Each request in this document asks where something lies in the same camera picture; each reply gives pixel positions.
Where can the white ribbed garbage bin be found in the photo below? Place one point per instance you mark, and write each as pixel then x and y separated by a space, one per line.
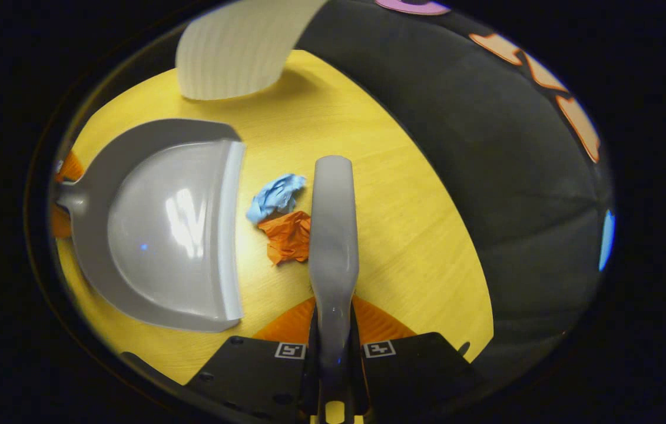
pixel 232 53

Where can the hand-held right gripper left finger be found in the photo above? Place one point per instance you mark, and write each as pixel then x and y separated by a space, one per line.
pixel 262 377

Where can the orange paper trash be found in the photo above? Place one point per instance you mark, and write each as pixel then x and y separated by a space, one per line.
pixel 288 235

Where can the black backdrop cloth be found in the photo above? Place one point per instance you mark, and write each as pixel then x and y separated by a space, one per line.
pixel 486 176

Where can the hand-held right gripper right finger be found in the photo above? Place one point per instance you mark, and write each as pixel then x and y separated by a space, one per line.
pixel 409 377

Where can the wooden desktop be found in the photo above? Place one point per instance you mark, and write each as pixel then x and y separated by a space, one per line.
pixel 403 224

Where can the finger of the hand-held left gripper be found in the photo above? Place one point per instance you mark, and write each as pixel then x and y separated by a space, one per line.
pixel 60 224
pixel 70 169

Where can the grey plastic dustpan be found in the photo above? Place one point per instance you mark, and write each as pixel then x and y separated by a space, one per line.
pixel 168 235

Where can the blue paper trash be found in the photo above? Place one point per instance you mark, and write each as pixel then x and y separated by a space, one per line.
pixel 274 197

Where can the small grey broom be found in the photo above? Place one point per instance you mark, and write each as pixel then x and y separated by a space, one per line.
pixel 332 235

